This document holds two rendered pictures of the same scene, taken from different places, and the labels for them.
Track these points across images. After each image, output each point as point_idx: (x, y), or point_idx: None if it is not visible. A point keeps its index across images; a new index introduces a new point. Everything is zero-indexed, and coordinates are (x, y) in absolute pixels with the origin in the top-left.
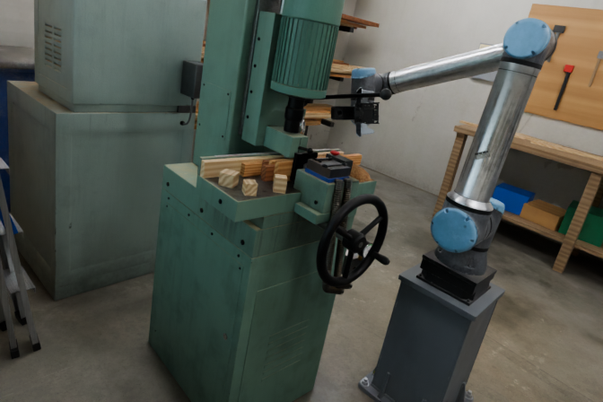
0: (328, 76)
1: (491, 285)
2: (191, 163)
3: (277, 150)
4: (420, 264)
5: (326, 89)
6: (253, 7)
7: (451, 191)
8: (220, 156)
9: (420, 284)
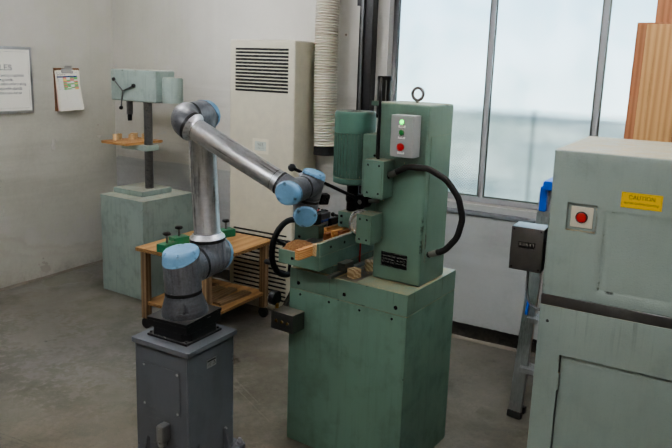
0: (333, 165)
1: (143, 337)
2: (442, 274)
3: None
4: (211, 341)
5: (333, 174)
6: None
7: (221, 233)
8: None
9: (219, 325)
